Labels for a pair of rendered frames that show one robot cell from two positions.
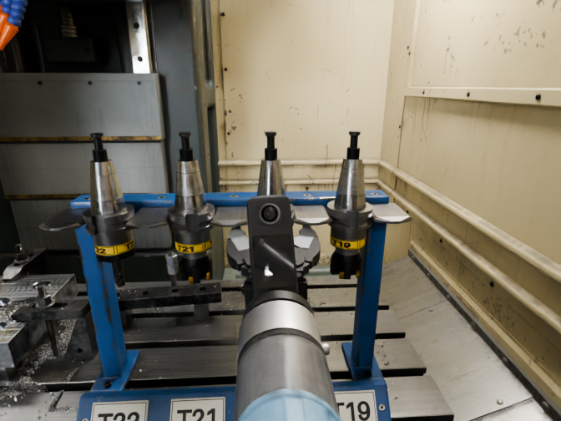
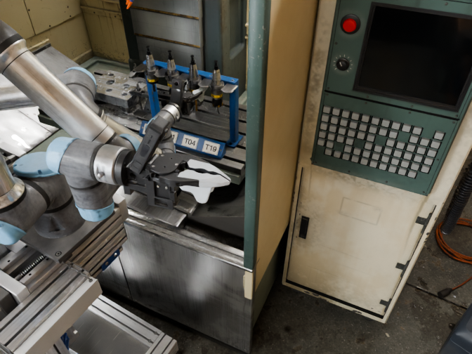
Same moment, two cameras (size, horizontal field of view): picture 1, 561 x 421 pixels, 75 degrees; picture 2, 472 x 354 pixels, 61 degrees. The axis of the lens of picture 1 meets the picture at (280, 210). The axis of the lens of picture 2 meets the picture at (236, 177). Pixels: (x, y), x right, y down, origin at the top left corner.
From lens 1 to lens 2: 1.40 m
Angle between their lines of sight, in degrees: 33
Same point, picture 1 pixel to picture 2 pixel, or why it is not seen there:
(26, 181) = (142, 28)
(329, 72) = not seen: outside the picture
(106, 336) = (152, 106)
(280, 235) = (178, 89)
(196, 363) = (181, 124)
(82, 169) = (164, 27)
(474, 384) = not seen: hidden behind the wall
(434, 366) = not seen: hidden behind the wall
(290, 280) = (178, 101)
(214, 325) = (195, 114)
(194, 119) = (216, 9)
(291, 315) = (170, 108)
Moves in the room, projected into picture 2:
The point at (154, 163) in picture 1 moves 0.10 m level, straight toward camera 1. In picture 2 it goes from (195, 30) to (191, 37)
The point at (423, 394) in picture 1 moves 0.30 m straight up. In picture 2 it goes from (243, 154) to (244, 97)
